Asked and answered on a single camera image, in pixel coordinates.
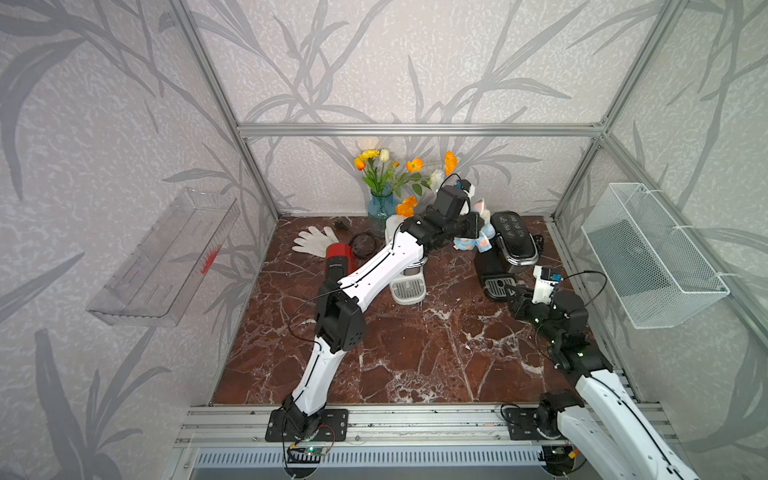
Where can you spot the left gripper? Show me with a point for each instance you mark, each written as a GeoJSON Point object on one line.
{"type": "Point", "coordinates": [474, 223]}

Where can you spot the blue glass vase with flowers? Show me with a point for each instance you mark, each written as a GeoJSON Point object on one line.
{"type": "Point", "coordinates": [396, 187]}

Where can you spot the red coffee machine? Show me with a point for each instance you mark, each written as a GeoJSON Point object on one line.
{"type": "Point", "coordinates": [340, 261]}

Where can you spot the black coffee machine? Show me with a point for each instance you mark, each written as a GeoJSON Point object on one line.
{"type": "Point", "coordinates": [513, 248]}

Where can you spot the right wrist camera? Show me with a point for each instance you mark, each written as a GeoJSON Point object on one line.
{"type": "Point", "coordinates": [547, 280]}

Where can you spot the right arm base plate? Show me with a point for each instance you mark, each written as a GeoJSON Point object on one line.
{"type": "Point", "coordinates": [521, 423]}

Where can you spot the colourful striped cloth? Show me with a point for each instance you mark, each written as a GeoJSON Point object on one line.
{"type": "Point", "coordinates": [479, 236]}

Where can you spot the white work glove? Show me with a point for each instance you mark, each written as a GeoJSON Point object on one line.
{"type": "Point", "coordinates": [314, 241]}

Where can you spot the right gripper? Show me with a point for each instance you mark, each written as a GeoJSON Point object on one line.
{"type": "Point", "coordinates": [523, 302]}

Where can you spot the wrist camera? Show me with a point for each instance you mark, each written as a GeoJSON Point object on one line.
{"type": "Point", "coordinates": [469, 189]}
{"type": "Point", "coordinates": [547, 280]}

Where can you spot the white coffee machine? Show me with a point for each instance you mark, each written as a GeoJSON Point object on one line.
{"type": "Point", "coordinates": [409, 287]}

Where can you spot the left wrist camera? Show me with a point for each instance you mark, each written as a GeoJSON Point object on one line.
{"type": "Point", "coordinates": [469, 189]}

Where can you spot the clear plastic wall shelf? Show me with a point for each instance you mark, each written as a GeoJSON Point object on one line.
{"type": "Point", "coordinates": [155, 285]}

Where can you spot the white wire basket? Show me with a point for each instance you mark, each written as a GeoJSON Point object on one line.
{"type": "Point", "coordinates": [661, 278]}

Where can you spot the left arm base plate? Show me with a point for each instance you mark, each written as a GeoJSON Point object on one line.
{"type": "Point", "coordinates": [324, 426]}

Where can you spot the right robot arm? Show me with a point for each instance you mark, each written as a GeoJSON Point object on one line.
{"type": "Point", "coordinates": [596, 415]}

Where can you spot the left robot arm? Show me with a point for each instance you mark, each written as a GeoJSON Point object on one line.
{"type": "Point", "coordinates": [342, 301]}

